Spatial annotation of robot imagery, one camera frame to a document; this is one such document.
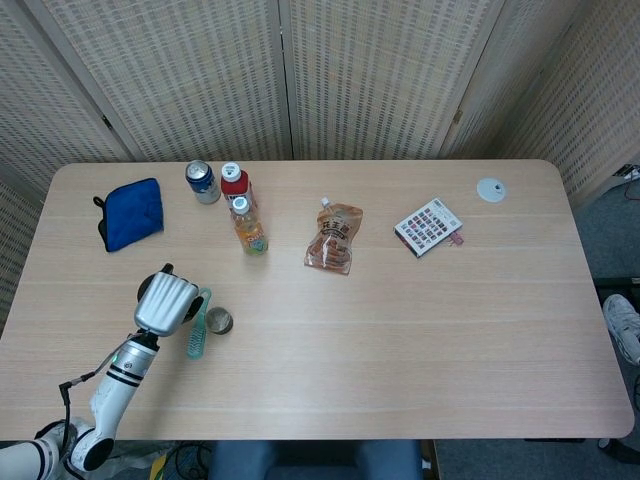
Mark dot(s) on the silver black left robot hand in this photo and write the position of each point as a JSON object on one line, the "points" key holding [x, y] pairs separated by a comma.
{"points": [[165, 305]]}

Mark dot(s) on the black kettle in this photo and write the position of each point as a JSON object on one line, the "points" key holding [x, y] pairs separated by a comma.
{"points": [[144, 289]]}

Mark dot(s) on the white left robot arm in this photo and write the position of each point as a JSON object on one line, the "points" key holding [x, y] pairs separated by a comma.
{"points": [[120, 385]]}

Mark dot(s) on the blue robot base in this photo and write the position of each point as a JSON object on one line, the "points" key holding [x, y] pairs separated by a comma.
{"points": [[235, 460]]}

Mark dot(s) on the teal plastic brush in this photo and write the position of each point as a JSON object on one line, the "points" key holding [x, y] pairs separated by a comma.
{"points": [[196, 345]]}

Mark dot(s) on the black cup with pale inside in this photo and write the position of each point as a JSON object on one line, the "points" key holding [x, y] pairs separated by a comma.
{"points": [[220, 321]]}

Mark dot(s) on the blue fabric pouch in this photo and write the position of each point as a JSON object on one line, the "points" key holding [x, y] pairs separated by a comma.
{"points": [[132, 215]]}

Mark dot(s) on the orange Qoo drink bottle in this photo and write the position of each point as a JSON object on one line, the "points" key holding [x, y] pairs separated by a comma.
{"points": [[252, 240]]}

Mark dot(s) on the blue white drink can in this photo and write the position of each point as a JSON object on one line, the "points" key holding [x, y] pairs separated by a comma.
{"points": [[202, 187]]}

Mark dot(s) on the red bottle with white cap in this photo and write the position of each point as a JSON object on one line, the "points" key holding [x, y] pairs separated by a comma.
{"points": [[235, 185]]}

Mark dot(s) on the orange spout food pouch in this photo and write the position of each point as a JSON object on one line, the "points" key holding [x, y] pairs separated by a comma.
{"points": [[332, 240]]}

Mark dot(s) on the woven folding screen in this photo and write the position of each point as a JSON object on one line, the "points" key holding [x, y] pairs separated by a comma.
{"points": [[200, 75]]}

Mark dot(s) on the box with colourful grid print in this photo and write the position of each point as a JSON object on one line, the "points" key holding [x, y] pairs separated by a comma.
{"points": [[427, 225]]}

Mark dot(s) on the pink binder clip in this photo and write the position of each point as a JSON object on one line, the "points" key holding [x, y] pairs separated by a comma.
{"points": [[457, 241]]}

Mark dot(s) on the white sneaker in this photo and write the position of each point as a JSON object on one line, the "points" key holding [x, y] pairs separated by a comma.
{"points": [[622, 320]]}

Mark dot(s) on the black table foot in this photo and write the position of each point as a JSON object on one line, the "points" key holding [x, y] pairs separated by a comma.
{"points": [[606, 443]]}

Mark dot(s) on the white power strip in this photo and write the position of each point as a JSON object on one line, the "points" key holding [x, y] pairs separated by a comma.
{"points": [[631, 173]]}

